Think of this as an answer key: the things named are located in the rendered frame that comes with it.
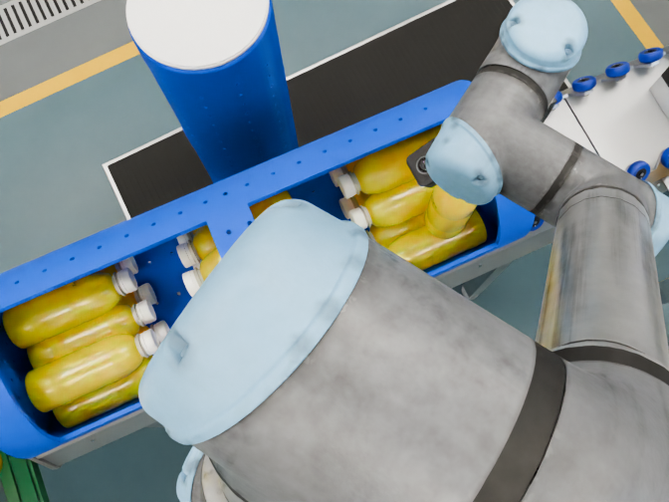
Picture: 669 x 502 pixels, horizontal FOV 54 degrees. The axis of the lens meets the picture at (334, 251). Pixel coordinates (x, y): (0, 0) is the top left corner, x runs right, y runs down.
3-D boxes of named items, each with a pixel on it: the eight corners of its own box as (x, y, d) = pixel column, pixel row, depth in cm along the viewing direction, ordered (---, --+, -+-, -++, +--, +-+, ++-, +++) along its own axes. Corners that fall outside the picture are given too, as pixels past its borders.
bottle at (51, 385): (16, 374, 99) (132, 323, 101) (35, 370, 106) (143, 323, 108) (34, 417, 99) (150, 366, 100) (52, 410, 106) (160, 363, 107)
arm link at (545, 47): (486, 39, 58) (532, -32, 60) (465, 100, 69) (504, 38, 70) (566, 81, 57) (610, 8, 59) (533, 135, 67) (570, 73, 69)
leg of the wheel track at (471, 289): (482, 295, 216) (534, 243, 155) (466, 302, 215) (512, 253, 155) (474, 279, 217) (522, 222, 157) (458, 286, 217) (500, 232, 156)
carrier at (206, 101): (294, 125, 217) (208, 142, 216) (258, -67, 132) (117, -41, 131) (310, 206, 209) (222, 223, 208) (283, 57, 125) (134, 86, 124)
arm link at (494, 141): (538, 213, 56) (595, 114, 58) (424, 145, 57) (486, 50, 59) (510, 236, 64) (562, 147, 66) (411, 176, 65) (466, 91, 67)
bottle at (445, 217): (455, 194, 112) (475, 149, 94) (472, 231, 110) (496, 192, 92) (416, 209, 111) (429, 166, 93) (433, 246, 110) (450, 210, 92)
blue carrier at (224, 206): (503, 246, 124) (559, 219, 96) (63, 444, 116) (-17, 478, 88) (438, 113, 127) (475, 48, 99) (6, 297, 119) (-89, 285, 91)
